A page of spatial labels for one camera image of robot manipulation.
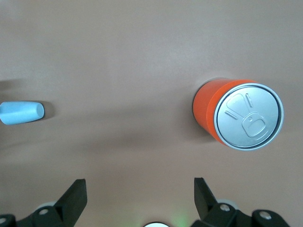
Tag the orange can with silver lid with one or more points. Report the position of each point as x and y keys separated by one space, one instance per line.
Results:
x=248 y=118

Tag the brown table cover sheet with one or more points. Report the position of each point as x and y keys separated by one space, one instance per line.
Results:
x=118 y=59

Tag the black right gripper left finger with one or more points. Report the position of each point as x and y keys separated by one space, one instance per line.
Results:
x=68 y=203

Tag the light blue plastic cup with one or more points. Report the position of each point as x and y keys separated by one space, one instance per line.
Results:
x=21 y=112

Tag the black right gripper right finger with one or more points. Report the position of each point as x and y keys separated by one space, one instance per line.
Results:
x=206 y=203

